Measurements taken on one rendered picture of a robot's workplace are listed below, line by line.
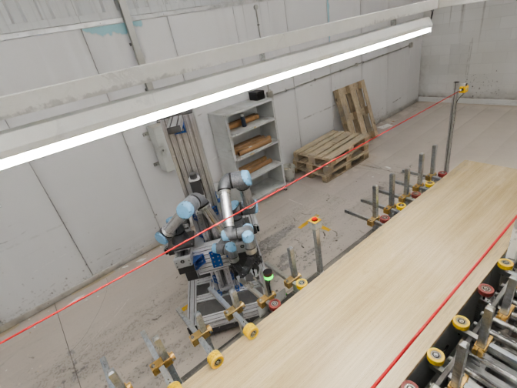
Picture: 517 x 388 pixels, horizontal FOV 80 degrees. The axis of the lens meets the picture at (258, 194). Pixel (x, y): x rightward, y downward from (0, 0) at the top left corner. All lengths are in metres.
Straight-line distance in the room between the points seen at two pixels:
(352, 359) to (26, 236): 3.57
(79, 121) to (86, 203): 3.30
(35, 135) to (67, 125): 0.08
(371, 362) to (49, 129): 1.72
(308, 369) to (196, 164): 1.65
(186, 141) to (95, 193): 2.01
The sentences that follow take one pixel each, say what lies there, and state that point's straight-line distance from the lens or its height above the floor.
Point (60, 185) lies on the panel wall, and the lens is 4.17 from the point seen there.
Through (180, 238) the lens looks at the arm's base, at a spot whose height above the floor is 1.10.
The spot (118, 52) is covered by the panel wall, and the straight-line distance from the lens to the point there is 4.19.
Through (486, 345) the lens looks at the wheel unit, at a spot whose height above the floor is 0.86.
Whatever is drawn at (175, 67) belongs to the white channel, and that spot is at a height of 2.44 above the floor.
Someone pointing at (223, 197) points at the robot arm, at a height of 1.51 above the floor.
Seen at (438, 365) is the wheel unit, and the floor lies 0.88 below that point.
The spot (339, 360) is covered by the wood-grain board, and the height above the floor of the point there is 0.90.
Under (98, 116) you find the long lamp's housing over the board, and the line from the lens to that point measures 1.01.
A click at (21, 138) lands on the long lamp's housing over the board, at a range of 1.00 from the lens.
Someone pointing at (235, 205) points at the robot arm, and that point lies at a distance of 2.54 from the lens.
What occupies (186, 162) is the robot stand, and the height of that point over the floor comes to 1.66.
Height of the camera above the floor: 2.50
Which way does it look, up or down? 28 degrees down
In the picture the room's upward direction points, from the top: 11 degrees counter-clockwise
